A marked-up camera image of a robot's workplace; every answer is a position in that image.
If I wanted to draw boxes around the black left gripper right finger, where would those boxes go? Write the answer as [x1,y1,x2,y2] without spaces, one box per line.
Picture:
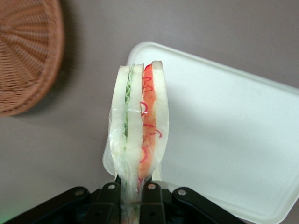
[140,181,248,224]

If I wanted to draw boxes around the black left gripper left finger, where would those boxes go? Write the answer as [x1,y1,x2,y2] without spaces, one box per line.
[4,182,122,224]

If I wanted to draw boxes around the triangle sandwich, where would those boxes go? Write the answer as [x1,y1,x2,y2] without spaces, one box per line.
[107,60,169,224]

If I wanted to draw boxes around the cream rectangular tray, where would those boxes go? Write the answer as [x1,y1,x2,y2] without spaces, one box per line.
[102,41,299,224]

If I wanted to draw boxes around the round brown wicker basket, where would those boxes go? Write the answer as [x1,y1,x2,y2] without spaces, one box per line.
[0,0,65,117]

